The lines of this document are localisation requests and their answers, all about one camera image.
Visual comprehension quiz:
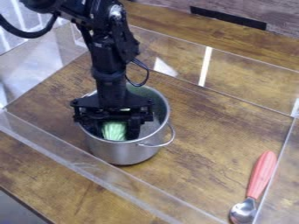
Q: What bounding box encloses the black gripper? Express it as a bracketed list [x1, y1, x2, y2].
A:
[69, 73, 153, 140]

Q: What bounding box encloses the green bumpy toy vegetable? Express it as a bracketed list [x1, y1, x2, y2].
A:
[101, 122, 126, 141]

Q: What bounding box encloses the silver metal pot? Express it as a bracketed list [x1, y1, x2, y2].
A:
[78, 86, 174, 165]

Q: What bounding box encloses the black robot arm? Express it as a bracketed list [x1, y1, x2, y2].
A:
[20, 0, 153, 140]

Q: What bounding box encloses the clear acrylic enclosure wall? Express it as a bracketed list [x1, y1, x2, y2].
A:
[0, 27, 299, 224]

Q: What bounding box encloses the red handled metal spoon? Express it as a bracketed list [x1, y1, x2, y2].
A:
[228, 150, 276, 224]

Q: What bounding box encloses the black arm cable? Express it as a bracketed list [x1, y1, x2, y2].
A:
[0, 11, 60, 39]

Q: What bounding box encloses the black wall strip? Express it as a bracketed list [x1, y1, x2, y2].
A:
[189, 6, 267, 31]

